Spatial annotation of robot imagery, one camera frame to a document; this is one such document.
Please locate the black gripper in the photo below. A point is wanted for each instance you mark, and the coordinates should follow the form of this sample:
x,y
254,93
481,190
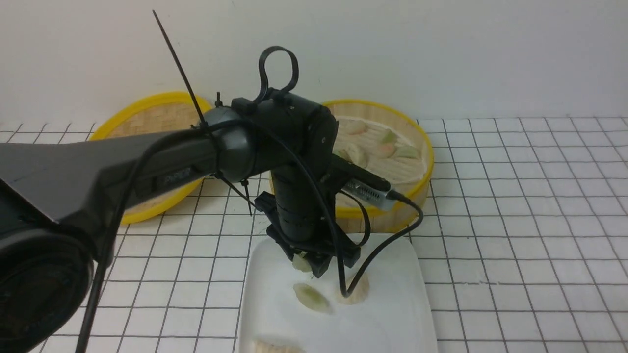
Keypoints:
x,y
298,223

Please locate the green dumpling cluster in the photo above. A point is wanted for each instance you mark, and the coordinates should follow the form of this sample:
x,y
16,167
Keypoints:
x,y
311,298
300,263

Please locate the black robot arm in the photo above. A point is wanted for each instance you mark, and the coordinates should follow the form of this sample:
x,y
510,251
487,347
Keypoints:
x,y
61,205

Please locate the white dumpling on plate centre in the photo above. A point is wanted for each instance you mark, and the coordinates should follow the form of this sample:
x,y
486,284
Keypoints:
x,y
358,295

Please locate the white square plate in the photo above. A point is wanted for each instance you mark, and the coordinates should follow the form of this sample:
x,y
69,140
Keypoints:
x,y
395,317

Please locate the white dumpling plate bottom edge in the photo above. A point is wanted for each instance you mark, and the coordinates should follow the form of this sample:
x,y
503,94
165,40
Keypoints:
x,y
268,346

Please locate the white dumpling steamer centre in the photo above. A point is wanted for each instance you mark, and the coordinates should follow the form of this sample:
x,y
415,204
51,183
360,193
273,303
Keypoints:
x,y
357,155

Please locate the pink dumpling right of steamer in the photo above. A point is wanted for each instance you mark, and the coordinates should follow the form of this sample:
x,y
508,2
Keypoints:
x,y
384,150

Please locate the pink dumpling of steamer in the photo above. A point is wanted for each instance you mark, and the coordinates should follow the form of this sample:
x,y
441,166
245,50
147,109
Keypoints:
x,y
356,127
384,150

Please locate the bamboo steamer basket yellow rim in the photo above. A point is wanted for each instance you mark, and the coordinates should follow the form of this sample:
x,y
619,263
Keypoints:
x,y
408,176

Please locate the pink dumpling back of steamer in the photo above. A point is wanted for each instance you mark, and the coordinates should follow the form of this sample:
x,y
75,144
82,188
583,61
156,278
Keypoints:
x,y
356,127

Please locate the green dumpling far right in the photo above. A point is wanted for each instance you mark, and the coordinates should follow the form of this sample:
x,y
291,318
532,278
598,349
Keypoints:
x,y
407,151

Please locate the green dumpling right back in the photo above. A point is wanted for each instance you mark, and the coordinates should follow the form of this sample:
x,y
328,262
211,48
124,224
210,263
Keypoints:
x,y
388,137

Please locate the bamboo steamer lid yellow rim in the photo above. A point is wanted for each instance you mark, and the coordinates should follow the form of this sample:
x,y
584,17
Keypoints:
x,y
159,113

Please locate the wrist camera with silver body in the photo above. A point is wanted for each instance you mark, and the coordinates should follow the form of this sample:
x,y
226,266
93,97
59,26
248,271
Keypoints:
x,y
362,184

